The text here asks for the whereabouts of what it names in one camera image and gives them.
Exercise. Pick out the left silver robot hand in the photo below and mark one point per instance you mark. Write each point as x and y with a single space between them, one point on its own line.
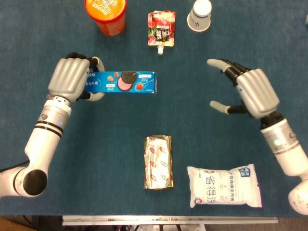
68 77

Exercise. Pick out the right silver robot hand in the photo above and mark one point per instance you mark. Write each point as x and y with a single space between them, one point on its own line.
255 90

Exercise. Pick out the blue Oreo cookie box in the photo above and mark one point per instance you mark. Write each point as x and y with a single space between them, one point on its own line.
125 83

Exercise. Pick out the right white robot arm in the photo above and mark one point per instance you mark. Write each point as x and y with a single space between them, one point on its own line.
286 154

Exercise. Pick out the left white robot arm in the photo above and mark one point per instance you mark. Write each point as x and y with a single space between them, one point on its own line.
36 146

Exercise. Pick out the orange cylindrical snack canister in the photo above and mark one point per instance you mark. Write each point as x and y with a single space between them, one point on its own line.
107 15

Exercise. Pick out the white paper cup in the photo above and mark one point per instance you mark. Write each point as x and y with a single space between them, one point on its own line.
199 16

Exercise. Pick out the blue-green table cloth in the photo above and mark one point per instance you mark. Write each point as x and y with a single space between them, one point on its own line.
154 113

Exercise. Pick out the white sugar bag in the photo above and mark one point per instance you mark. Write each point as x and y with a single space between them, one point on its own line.
223 186

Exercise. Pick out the red spouted drink pouch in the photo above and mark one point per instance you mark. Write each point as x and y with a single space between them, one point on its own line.
161 30

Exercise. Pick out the gold foil snack package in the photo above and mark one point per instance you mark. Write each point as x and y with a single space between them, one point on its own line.
158 162

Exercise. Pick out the aluminium table edge rail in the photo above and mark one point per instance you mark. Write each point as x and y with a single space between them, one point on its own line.
168 220

